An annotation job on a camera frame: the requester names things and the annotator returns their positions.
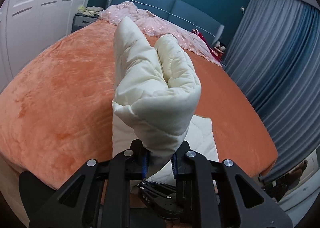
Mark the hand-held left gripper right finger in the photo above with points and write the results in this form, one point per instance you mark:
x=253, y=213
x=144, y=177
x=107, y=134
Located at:
x=174, y=166

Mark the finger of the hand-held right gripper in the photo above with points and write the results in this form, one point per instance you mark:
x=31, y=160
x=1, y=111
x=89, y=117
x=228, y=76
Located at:
x=165, y=205

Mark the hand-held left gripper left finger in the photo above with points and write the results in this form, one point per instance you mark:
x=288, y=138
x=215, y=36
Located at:
x=144, y=168

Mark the cream quilted jacket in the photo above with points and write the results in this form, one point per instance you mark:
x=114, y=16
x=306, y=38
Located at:
x=155, y=93

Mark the orange plush blanket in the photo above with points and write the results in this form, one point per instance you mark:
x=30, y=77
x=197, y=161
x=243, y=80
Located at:
x=62, y=105

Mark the stuffed toys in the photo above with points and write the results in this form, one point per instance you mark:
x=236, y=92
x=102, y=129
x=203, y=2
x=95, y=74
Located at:
x=220, y=47

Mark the red cloth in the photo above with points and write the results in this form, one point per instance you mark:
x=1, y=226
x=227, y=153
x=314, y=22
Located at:
x=200, y=34

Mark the blue-grey curtain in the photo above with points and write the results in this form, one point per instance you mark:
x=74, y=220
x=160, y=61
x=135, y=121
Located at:
x=275, y=67

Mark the pink floral quilt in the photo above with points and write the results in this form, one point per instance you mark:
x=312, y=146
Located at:
x=150, y=24

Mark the blue upholstered headboard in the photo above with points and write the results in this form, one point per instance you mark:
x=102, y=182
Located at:
x=187, y=15

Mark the grey nightstand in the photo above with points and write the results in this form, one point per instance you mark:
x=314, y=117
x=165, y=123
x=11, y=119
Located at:
x=82, y=21

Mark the cream cloth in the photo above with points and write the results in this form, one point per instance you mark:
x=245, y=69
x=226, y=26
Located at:
x=93, y=10

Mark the yellow-green small item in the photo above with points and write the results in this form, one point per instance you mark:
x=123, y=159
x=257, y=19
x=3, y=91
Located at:
x=80, y=9

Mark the white wardrobe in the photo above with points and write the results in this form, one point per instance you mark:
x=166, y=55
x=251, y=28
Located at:
x=37, y=17

